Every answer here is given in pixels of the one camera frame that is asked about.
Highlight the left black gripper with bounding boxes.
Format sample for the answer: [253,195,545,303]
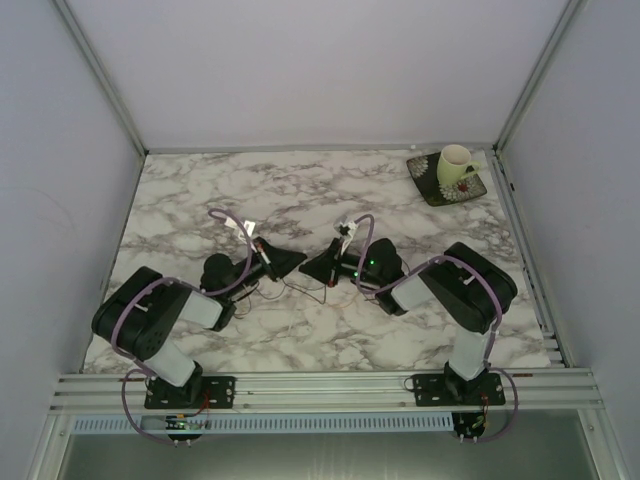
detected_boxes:
[224,236,308,299]

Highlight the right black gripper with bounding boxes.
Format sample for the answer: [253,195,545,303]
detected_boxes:
[298,237,383,288]

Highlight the yellow wire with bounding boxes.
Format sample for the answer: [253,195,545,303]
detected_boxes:
[299,289,371,311]

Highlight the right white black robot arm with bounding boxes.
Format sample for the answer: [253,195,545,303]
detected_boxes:
[299,238,518,403]

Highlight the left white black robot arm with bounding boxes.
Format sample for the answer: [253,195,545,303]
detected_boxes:
[92,237,307,405]

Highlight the black floral square plate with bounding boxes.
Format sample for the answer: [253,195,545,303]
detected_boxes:
[405,152,490,207]

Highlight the light green mug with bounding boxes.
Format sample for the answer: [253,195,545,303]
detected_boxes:
[436,144,481,186]

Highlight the left green circuit board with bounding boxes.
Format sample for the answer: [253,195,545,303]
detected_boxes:
[165,415,211,434]

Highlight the right black circuit board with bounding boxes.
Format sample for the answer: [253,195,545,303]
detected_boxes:
[452,411,488,444]

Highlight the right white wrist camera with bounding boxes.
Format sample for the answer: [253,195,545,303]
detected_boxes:
[334,215,358,253]

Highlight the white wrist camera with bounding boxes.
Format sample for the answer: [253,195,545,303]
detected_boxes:
[224,217,256,242]
[334,215,358,253]

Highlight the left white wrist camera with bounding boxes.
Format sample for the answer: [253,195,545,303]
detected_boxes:
[224,217,256,242]

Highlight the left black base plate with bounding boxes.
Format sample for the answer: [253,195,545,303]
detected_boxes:
[144,375,236,410]

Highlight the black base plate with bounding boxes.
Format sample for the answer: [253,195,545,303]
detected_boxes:
[144,375,236,410]
[409,372,506,407]

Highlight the blue slotted cable duct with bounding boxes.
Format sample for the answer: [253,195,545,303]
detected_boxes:
[72,412,454,436]

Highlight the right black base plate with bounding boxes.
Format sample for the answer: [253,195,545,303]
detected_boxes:
[409,372,506,407]

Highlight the left aluminium frame post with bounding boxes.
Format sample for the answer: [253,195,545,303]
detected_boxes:
[51,0,148,159]

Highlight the aluminium frame post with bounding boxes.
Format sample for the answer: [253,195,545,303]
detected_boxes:
[51,0,148,159]
[493,0,588,155]

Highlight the aluminium front rail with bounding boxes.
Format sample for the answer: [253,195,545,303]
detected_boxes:
[49,368,604,414]

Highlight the right aluminium frame post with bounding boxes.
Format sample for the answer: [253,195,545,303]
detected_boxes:
[493,0,588,155]

